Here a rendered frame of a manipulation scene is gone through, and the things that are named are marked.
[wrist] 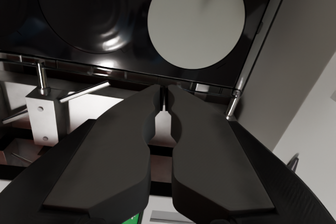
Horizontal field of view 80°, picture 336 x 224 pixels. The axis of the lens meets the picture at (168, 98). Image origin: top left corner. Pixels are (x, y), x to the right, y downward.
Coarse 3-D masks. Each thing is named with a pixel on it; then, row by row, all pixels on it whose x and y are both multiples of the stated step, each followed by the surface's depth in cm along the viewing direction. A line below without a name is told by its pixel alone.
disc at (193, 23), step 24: (168, 0) 20; (192, 0) 20; (216, 0) 20; (240, 0) 20; (168, 24) 21; (192, 24) 21; (216, 24) 21; (240, 24) 21; (168, 48) 22; (192, 48) 22; (216, 48) 22
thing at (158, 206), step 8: (0, 184) 25; (152, 200) 27; (160, 200) 27; (168, 200) 27; (152, 208) 28; (160, 208) 28; (168, 208) 28; (144, 216) 29; (152, 216) 30; (160, 216) 30; (168, 216) 30; (176, 216) 30; (184, 216) 30
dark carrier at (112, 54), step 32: (0, 0) 20; (32, 0) 20; (64, 0) 20; (96, 0) 20; (128, 0) 20; (256, 0) 20; (0, 32) 21; (32, 32) 21; (64, 32) 21; (96, 32) 21; (128, 32) 22; (96, 64) 23; (128, 64) 23; (160, 64) 23; (224, 64) 23
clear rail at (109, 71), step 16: (32, 64) 23; (48, 64) 23; (64, 64) 23; (80, 64) 23; (128, 80) 24; (144, 80) 24; (160, 80) 24; (176, 80) 24; (224, 96) 25; (240, 96) 25
